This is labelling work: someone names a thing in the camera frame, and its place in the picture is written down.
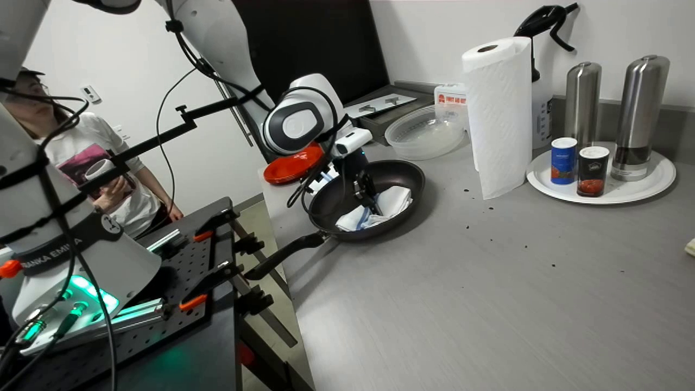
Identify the small dark red can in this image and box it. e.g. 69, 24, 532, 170
575, 143, 613, 200

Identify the black articulated camera mount arm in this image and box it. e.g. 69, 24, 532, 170
0, 84, 274, 194

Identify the black perforated workbench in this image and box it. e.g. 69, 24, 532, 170
0, 194, 322, 391

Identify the round white plate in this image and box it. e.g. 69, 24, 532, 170
526, 147, 680, 206

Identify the tall metal grinder mill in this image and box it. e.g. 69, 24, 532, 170
563, 60, 604, 147
610, 53, 671, 182

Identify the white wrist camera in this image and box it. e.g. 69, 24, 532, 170
332, 128, 375, 158

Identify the small blue white can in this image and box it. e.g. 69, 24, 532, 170
549, 134, 579, 186

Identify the small white blue item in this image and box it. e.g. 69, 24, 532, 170
308, 167, 341, 195

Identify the flat gray board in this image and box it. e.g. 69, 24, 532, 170
346, 92, 418, 122

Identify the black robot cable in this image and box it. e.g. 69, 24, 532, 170
282, 136, 344, 212

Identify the thin black hanging cable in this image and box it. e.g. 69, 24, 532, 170
152, 65, 191, 210

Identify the thick black cable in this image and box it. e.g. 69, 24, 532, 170
0, 74, 121, 391

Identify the teal lit strip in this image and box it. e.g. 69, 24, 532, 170
106, 297, 168, 330

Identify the red round dish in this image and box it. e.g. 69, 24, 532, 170
261, 142, 327, 186

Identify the white first aid kit box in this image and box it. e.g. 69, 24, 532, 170
431, 84, 471, 110

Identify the white blue striped kitchen cloth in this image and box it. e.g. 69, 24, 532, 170
334, 182, 417, 234

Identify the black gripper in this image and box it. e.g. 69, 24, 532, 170
336, 149, 380, 217

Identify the white paper towel roll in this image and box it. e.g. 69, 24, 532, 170
460, 35, 536, 201

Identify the person in white shirt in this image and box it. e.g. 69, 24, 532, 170
12, 68, 184, 237

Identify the black headed spray bottle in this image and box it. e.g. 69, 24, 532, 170
513, 0, 582, 149

